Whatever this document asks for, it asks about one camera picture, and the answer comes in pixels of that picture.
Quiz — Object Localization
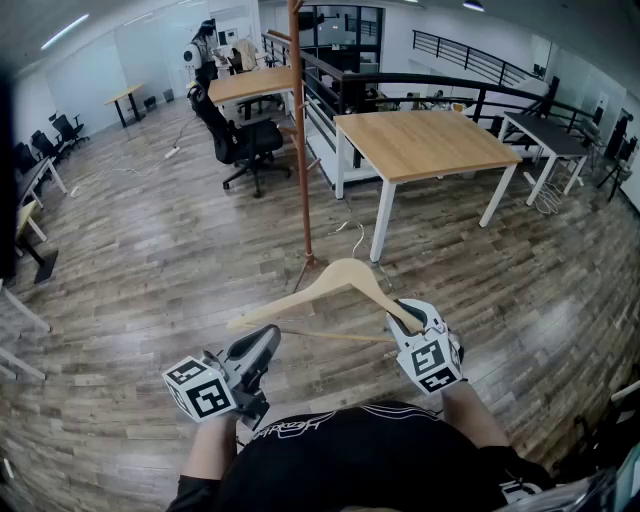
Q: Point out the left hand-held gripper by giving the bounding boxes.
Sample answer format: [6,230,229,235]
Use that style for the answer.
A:
[160,323,283,432]

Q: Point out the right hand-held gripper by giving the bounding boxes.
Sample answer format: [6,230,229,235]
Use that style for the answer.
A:
[385,298,465,397]

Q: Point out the light wooden clothes hanger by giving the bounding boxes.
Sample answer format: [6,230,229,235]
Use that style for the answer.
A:
[225,219,426,346]

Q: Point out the brown wooden coat rack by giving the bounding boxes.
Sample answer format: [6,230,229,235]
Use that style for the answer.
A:
[266,0,331,295]

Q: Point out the person's right forearm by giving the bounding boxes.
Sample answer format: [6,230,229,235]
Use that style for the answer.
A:
[439,380,511,449]

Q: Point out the person's left forearm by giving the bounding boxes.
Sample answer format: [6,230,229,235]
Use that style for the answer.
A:
[182,412,242,482]

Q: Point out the person's black printed shirt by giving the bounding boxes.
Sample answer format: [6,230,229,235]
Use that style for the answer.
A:
[167,399,556,512]

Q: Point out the square wooden table white legs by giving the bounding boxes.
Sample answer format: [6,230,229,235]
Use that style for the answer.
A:
[333,109,524,264]

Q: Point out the black high-back office chair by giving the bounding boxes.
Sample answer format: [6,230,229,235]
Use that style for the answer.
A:
[186,82,294,200]

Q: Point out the dark grey table white legs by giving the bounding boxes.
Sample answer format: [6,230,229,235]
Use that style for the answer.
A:
[498,110,592,207]

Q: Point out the black curved stair railing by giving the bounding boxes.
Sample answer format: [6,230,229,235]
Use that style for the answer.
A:
[259,32,601,169]

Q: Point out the black tripod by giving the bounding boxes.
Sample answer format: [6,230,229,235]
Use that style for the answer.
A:
[597,112,639,202]

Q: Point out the long wooden table white legs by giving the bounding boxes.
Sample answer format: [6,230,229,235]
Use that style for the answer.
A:
[207,66,296,119]

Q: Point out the small yellow table black base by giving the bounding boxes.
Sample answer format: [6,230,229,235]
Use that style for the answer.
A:
[14,199,60,285]

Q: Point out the black balcony railing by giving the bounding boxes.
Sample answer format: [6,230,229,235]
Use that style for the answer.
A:
[412,29,540,87]

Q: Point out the long dark table white legs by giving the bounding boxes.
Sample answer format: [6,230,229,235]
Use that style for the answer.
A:
[17,156,69,209]

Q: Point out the small wooden desk black legs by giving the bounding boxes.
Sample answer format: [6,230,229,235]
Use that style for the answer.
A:
[103,83,147,129]

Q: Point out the beige jacket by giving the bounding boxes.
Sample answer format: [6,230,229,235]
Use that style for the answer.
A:
[234,38,259,74]

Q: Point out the white cable bundle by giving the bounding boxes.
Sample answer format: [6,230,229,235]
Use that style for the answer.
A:
[523,171,569,216]

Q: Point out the white floor cable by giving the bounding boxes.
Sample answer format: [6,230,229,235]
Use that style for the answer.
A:
[77,117,196,194]

